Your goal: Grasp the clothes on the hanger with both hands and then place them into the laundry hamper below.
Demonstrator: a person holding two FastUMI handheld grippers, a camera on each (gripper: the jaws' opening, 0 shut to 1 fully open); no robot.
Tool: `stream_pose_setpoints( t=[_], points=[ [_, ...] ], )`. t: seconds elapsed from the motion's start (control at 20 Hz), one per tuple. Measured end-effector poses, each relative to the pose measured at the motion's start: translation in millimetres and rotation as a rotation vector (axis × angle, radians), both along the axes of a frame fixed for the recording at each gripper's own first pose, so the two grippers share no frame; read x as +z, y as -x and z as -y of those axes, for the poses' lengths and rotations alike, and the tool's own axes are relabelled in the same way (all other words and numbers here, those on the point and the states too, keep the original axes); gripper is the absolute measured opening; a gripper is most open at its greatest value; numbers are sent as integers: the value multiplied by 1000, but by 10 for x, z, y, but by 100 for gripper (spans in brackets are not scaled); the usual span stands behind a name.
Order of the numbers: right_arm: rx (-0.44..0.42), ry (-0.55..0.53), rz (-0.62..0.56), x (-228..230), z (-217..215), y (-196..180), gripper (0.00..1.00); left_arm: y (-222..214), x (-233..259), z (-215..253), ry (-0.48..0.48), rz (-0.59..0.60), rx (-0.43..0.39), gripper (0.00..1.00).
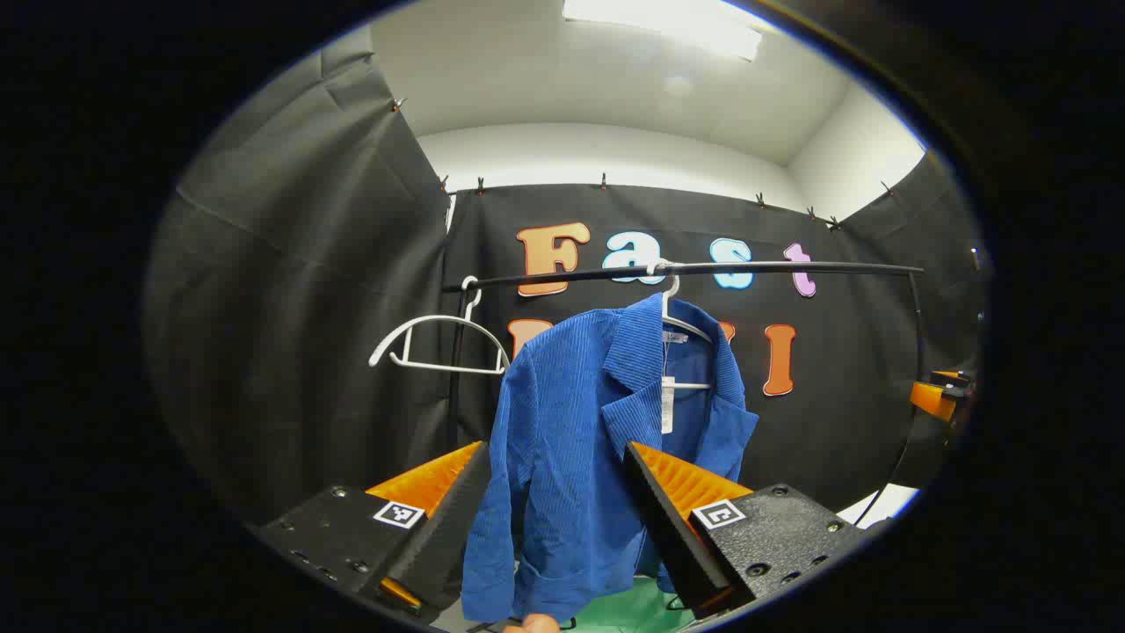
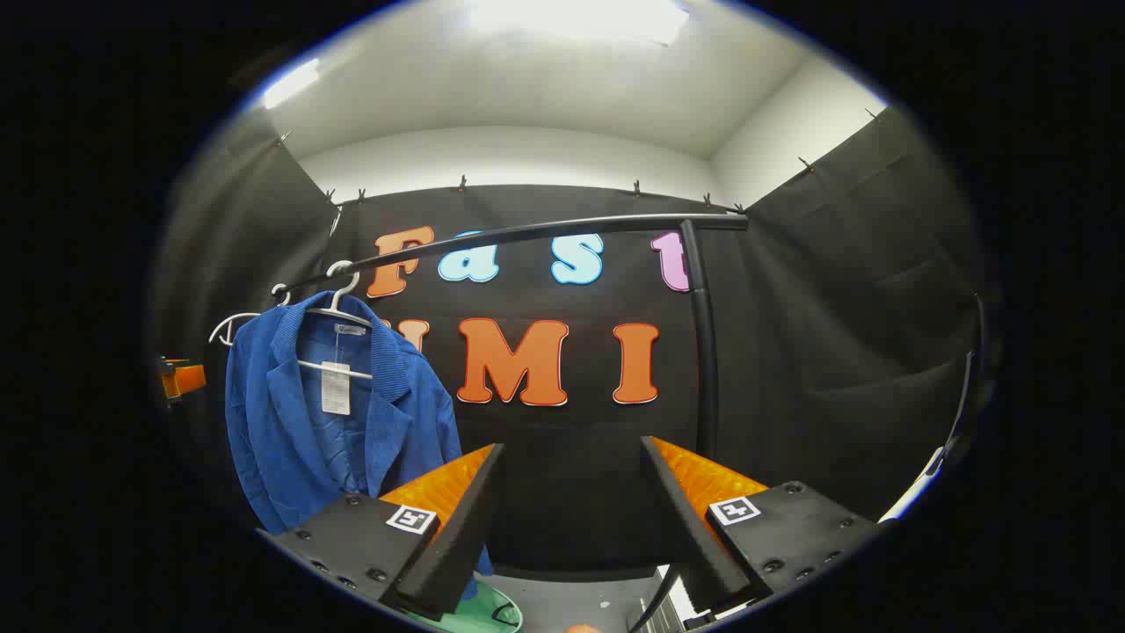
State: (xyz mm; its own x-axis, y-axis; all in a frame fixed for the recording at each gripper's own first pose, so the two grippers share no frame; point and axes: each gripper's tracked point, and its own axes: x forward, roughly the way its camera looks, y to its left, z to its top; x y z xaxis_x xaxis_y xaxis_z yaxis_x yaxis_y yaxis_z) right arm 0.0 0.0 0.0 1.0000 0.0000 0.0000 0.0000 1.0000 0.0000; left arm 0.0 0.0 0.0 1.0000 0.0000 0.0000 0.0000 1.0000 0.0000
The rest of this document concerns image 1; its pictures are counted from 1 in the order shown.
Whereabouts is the white plastic clothes hanger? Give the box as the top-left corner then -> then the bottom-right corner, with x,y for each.
369,276 -> 511,376
646,261 -> 715,390

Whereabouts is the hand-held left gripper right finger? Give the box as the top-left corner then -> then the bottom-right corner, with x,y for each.
622,441 -> 882,621

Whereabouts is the black backdrop cloth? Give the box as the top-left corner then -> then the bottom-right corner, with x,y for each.
145,44 -> 990,528

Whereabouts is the green laundry hamper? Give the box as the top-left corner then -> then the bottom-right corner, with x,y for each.
567,576 -> 697,633

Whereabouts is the row of small backdrop clips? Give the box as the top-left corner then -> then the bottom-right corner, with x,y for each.
391,95 -> 896,231

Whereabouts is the blue corduroy jacket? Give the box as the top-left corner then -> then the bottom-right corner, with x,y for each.
461,293 -> 759,625

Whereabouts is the ceiling light panel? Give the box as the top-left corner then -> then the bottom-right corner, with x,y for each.
562,0 -> 764,61

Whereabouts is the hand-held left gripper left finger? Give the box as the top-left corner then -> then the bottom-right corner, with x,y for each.
251,440 -> 493,620

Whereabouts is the black metal clothes rack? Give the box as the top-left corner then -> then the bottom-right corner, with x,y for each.
442,261 -> 925,528

